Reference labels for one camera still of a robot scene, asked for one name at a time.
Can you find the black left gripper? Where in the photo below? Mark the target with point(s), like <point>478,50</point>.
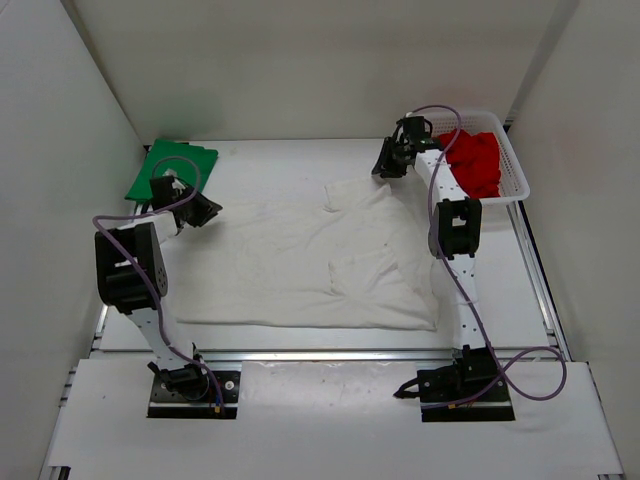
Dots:
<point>205,210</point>

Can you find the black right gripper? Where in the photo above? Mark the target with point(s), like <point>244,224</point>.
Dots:
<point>386,168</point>

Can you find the green t shirt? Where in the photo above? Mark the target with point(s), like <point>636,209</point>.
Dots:
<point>190,163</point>

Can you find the white t shirt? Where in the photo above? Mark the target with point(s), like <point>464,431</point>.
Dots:
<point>360,260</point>

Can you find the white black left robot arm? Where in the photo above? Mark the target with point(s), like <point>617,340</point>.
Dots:
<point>132,278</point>

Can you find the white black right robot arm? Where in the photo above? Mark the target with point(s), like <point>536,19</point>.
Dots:
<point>454,239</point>

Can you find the red t shirt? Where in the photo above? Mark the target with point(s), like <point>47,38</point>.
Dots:
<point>475,163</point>

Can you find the white plastic basket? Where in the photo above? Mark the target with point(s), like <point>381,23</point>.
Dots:
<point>513,186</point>

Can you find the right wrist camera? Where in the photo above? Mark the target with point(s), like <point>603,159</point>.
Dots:
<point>415,129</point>

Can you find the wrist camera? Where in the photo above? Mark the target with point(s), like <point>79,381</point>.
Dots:
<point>165,191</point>
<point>415,129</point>

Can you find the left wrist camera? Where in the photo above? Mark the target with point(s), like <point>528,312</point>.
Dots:
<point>165,191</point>

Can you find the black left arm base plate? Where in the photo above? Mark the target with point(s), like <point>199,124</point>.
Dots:
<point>197,400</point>

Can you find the aluminium table rail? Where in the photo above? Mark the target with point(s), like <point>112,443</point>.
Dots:
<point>330,356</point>

